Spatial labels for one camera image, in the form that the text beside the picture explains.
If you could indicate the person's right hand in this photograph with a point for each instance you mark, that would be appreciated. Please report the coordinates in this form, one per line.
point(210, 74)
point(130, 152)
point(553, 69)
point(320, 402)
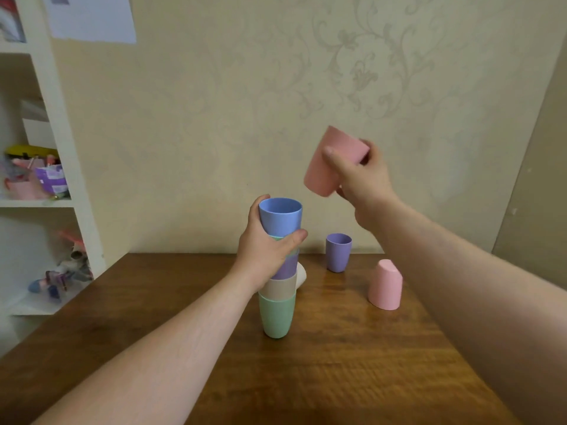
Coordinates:
point(367, 185)

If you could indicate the purple and white paper cup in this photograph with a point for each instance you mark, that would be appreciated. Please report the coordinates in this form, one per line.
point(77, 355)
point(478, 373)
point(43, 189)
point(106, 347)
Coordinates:
point(52, 179)

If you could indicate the beige plastic cup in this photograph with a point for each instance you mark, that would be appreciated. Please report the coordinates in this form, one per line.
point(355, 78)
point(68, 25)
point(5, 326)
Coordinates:
point(281, 288)

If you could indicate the purple plastic cup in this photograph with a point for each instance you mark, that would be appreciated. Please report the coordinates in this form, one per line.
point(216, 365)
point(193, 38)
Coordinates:
point(338, 254)
point(287, 267)

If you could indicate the white paper sheet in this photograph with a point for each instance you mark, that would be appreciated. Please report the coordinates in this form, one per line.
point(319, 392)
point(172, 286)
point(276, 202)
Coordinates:
point(93, 17)

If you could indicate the red and white book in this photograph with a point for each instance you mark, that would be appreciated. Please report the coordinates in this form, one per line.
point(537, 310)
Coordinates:
point(9, 19)

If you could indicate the person's right thumb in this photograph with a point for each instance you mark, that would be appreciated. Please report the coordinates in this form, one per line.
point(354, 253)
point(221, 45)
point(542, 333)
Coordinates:
point(335, 160)

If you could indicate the person's left thumb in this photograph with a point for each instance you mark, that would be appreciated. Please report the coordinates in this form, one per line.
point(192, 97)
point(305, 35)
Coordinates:
point(290, 242)

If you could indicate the green plastic cup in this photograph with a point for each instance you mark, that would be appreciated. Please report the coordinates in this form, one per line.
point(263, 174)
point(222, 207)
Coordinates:
point(293, 251)
point(277, 316)

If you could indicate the pink plastic cup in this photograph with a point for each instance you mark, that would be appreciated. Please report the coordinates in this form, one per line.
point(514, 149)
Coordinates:
point(384, 287)
point(328, 163)

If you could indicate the person's right forearm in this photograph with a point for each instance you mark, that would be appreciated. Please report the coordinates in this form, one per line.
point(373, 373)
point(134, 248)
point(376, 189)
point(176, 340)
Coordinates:
point(469, 296)

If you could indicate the white plastic cup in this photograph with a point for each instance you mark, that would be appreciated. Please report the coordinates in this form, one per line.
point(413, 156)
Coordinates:
point(301, 276)

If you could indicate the pink pot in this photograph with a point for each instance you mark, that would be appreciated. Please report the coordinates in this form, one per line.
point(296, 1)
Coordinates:
point(22, 189)

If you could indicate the yellow flat container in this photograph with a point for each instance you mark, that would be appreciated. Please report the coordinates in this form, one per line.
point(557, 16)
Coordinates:
point(31, 151)

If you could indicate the person's left hand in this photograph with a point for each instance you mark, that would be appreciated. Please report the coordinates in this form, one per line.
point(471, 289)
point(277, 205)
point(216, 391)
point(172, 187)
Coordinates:
point(257, 252)

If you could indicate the blue plastic cup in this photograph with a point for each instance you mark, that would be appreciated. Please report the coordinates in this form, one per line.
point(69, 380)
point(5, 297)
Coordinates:
point(280, 219)

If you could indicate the colourful toy figures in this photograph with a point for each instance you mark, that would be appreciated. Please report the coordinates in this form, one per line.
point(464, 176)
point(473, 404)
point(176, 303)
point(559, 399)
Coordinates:
point(66, 272)

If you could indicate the person's left forearm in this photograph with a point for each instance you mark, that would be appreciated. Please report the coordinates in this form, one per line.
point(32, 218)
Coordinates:
point(168, 349)

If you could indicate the white shelf unit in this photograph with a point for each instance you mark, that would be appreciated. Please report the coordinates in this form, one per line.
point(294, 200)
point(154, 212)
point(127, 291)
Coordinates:
point(66, 141)

